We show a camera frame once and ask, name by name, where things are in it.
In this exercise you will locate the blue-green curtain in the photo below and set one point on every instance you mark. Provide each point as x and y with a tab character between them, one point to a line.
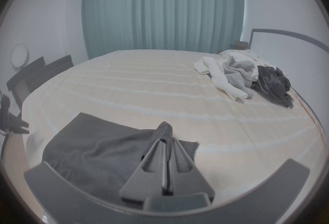
110	12
192	6

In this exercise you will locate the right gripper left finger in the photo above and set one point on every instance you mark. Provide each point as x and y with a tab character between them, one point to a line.
138	187

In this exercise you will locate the black chest of drawers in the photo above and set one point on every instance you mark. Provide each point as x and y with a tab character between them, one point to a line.
46	71

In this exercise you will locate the round mirror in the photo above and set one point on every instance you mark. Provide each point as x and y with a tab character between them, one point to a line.
20	56

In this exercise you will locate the grey bedside table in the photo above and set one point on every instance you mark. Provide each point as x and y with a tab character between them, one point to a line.
241	45

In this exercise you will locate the black garment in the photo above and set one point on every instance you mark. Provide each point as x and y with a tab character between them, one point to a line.
272	84

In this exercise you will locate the pile of clothes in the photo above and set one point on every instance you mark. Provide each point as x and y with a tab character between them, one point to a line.
231	73

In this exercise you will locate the bed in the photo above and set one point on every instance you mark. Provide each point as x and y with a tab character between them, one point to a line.
154	89

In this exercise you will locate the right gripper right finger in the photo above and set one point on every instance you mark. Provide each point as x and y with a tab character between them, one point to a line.
192	184

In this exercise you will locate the white printed pillow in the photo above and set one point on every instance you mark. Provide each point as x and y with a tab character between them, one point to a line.
239	52

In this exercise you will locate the black T-shirt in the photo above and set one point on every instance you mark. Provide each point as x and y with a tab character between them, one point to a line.
90	153

